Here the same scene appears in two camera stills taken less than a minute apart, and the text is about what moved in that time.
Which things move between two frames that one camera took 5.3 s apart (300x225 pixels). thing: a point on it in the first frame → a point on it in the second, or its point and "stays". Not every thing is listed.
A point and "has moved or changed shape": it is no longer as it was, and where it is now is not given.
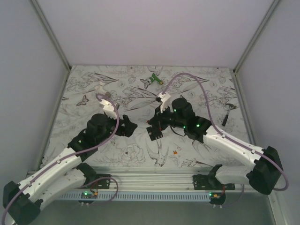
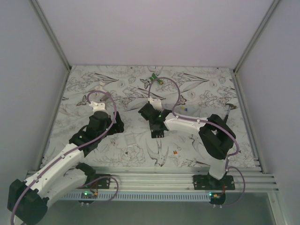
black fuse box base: x=154 y=133 has moved or changed shape
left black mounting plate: x=93 y=181 stays
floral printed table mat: x=136 y=91 stays
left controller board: x=87 y=195 stays
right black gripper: x=157 y=120 → x=150 y=126
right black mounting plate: x=209 y=182 stays
